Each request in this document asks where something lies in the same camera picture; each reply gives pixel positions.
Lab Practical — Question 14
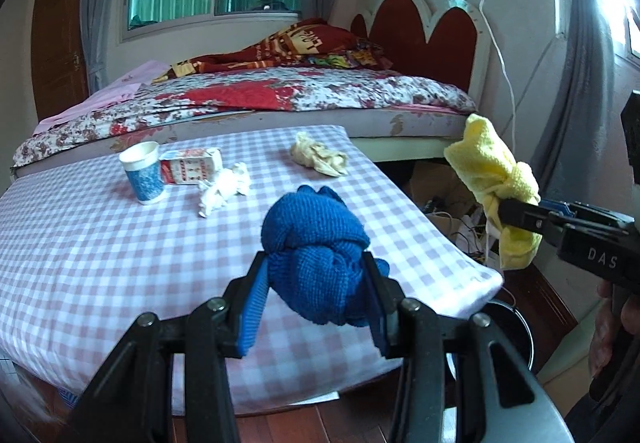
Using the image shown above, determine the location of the white cable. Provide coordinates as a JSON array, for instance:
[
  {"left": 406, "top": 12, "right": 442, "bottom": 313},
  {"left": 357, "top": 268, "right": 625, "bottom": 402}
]
[{"left": 444, "top": 0, "right": 519, "bottom": 146}]

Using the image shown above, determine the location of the brown wooden door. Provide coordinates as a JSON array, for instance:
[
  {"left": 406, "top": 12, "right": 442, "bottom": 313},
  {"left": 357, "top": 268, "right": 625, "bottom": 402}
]
[{"left": 30, "top": 0, "right": 92, "bottom": 110}]

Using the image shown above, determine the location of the beige crumpled cloth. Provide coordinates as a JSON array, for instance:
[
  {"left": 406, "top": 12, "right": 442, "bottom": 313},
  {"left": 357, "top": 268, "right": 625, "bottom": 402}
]
[{"left": 291, "top": 132, "right": 350, "bottom": 178}]

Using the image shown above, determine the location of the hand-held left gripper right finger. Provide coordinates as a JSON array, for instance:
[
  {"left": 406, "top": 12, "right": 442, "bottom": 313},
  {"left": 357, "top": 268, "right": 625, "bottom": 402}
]
[{"left": 360, "top": 255, "right": 576, "bottom": 443}]

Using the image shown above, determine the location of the bright window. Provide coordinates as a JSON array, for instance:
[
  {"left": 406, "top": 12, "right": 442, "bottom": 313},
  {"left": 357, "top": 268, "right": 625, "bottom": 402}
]
[{"left": 597, "top": 0, "right": 640, "bottom": 62}]

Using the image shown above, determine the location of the red white carton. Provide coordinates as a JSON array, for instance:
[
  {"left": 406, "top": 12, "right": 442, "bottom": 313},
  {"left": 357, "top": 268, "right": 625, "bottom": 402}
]
[{"left": 159, "top": 147, "right": 224, "bottom": 186}]

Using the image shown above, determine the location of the tangle of cables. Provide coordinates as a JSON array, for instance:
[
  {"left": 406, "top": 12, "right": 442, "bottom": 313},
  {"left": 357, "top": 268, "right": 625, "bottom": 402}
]
[{"left": 425, "top": 196, "right": 502, "bottom": 270}]

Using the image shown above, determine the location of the pink sheet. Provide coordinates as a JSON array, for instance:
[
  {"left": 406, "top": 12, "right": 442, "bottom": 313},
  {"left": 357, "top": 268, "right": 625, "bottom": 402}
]
[{"left": 35, "top": 62, "right": 174, "bottom": 130}]

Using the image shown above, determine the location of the grey patterned curtain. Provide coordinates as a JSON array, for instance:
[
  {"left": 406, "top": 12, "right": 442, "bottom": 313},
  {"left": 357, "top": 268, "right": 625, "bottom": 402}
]
[{"left": 529, "top": 0, "right": 617, "bottom": 186}]

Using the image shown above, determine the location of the black plastic bucket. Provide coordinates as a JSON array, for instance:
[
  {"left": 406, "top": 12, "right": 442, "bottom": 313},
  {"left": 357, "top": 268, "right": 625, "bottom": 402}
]
[{"left": 450, "top": 300, "right": 535, "bottom": 374}]

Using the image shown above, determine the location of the checkered tablecloth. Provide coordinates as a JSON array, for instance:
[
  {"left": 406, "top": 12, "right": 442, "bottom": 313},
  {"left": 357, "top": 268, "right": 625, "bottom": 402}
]
[{"left": 0, "top": 124, "right": 505, "bottom": 417}]

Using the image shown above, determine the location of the cardboard box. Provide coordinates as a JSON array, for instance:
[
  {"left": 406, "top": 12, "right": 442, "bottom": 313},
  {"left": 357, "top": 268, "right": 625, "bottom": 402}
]
[{"left": 399, "top": 160, "right": 482, "bottom": 225}]

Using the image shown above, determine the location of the blue patterned paper cup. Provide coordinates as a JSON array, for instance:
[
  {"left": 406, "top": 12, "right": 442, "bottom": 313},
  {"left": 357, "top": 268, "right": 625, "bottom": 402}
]
[{"left": 119, "top": 142, "right": 167, "bottom": 207}]

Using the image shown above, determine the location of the blue cloth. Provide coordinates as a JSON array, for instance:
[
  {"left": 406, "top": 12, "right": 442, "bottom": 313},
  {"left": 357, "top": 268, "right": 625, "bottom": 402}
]
[{"left": 261, "top": 184, "right": 391, "bottom": 328}]

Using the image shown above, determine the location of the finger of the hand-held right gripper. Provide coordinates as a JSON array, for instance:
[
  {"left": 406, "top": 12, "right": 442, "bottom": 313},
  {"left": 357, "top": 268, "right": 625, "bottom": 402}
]
[
  {"left": 540, "top": 199, "right": 637, "bottom": 228},
  {"left": 481, "top": 197, "right": 567, "bottom": 247}
]

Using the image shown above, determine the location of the red white headboard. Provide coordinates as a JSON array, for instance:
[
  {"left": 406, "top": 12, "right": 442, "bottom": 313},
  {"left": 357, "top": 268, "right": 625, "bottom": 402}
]
[{"left": 350, "top": 0, "right": 494, "bottom": 97}]

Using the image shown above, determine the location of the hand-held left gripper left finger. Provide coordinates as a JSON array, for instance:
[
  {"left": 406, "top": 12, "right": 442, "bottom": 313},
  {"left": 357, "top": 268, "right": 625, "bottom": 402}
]
[{"left": 65, "top": 250, "right": 274, "bottom": 443}]

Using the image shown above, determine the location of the red patterned blanket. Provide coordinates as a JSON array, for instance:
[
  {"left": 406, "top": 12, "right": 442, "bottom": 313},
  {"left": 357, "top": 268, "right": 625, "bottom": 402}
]
[{"left": 152, "top": 18, "right": 362, "bottom": 80}]

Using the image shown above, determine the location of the floral quilt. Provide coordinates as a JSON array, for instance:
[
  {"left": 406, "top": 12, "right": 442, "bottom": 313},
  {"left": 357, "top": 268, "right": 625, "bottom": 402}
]
[{"left": 12, "top": 67, "right": 477, "bottom": 168}]

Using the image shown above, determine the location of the bed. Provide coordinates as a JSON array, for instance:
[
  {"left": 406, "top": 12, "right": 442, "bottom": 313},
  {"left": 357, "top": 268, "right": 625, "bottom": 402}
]
[{"left": 10, "top": 0, "right": 494, "bottom": 175}]

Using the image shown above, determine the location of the yellow cloth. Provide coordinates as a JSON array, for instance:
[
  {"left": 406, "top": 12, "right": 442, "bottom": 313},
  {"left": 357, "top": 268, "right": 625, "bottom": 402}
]
[{"left": 443, "top": 113, "right": 542, "bottom": 270}]

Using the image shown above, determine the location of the crumpled white tissue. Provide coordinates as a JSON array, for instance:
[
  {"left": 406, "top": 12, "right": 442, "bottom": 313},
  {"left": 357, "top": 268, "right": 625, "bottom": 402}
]
[{"left": 196, "top": 162, "right": 252, "bottom": 219}]

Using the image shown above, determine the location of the colourful pillow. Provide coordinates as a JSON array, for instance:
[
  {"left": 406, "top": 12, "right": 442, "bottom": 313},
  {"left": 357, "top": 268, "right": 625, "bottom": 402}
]
[{"left": 310, "top": 38, "right": 397, "bottom": 70}]

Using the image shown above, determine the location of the person's right hand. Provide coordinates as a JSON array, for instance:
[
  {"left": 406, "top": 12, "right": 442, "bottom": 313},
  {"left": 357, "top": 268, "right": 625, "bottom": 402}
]
[{"left": 589, "top": 280, "right": 640, "bottom": 376}]

